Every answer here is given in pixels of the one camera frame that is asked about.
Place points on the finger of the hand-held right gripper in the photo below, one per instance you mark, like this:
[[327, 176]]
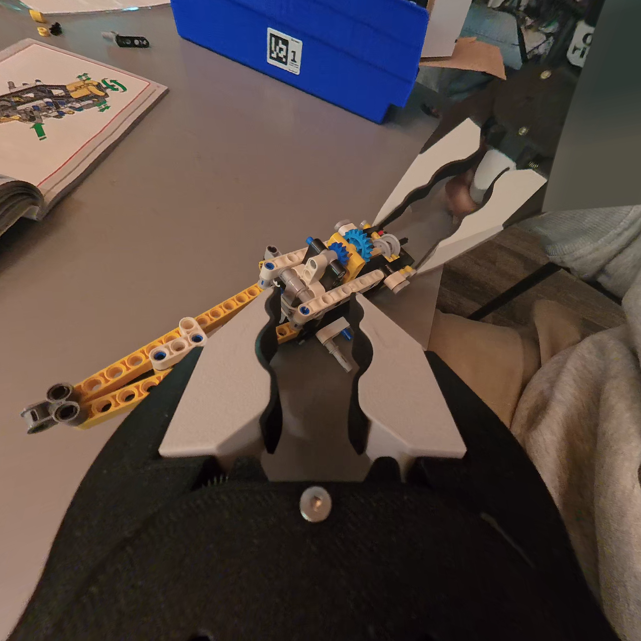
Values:
[[430, 160], [496, 210]]

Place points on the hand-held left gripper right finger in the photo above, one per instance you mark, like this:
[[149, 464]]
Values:
[[405, 395]]

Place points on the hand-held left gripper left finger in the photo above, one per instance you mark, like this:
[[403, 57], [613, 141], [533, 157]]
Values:
[[225, 380]]

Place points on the yellow and white lego model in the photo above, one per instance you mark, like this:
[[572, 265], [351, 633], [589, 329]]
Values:
[[320, 270]]

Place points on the person's right forearm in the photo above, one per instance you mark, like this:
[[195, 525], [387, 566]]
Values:
[[596, 245]]

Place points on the lego instruction booklet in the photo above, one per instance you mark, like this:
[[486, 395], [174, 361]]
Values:
[[70, 120]]

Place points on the black lego beam with pin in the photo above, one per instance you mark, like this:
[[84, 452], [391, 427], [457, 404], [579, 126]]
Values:
[[127, 40]]

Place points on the small black lego piece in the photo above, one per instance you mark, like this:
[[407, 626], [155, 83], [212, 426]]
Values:
[[56, 28]]

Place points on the person's right hand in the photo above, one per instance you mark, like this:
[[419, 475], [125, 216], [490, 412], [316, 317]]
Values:
[[458, 198]]

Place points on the black chair leg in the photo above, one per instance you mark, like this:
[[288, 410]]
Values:
[[516, 290]]

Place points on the person's beige trouser leg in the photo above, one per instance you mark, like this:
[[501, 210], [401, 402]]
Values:
[[480, 350]]

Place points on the cardboard box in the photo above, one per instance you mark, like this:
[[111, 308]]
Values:
[[465, 45]]

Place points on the blue plastic bin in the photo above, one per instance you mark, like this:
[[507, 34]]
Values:
[[320, 55]]

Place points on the person's grey sweatshirt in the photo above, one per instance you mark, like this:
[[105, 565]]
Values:
[[586, 450]]

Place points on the white paper sheet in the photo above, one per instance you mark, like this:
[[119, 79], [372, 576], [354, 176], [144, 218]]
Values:
[[100, 4]]

